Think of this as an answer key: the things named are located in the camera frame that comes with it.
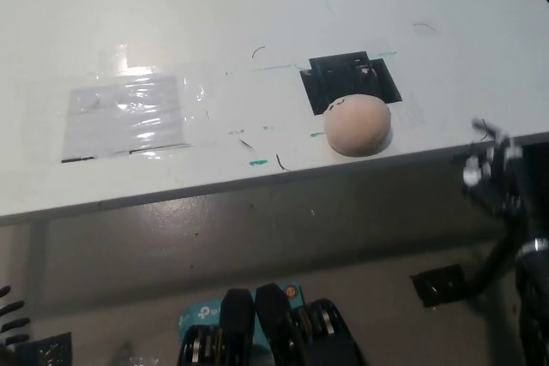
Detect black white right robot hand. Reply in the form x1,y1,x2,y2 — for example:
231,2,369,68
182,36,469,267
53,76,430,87
461,117,549,254

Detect teal router box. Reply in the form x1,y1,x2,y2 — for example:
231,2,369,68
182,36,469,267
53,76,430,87
178,282,306,346

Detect black robot torso blocks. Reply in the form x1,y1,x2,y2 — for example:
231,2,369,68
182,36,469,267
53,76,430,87
178,283,366,366

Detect black floor marker patch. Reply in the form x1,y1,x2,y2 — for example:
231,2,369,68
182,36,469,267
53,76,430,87
410,266,468,309
7,331,73,366

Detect clear plastic tape sheet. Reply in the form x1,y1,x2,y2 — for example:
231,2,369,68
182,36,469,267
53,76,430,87
25,42,215,166

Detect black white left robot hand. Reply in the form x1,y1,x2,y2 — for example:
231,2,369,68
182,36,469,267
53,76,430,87
0,284,32,346

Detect black square mask patch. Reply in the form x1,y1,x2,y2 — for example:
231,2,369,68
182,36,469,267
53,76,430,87
299,51,403,117

